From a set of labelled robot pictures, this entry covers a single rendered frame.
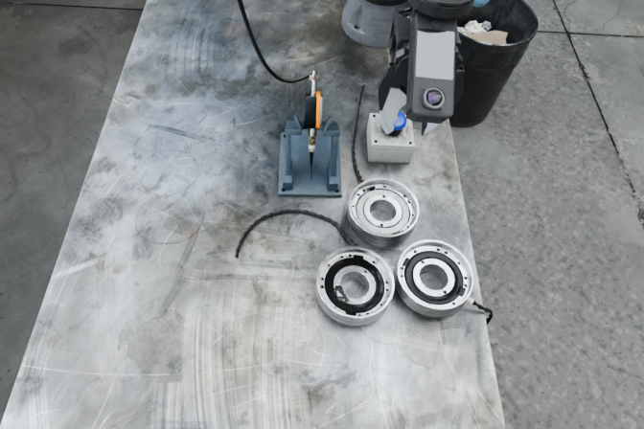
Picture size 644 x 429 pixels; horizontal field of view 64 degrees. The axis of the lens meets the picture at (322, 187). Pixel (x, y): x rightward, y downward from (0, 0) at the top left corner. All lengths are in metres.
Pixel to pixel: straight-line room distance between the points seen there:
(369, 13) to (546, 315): 1.11
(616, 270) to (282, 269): 1.40
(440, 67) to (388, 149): 0.31
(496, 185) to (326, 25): 1.06
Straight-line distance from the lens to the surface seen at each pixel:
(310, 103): 0.76
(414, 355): 0.72
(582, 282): 1.88
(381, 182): 0.80
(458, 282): 0.75
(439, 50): 0.57
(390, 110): 0.66
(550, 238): 1.92
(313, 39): 1.08
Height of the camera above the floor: 1.47
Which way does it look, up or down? 54 degrees down
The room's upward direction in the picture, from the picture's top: 6 degrees clockwise
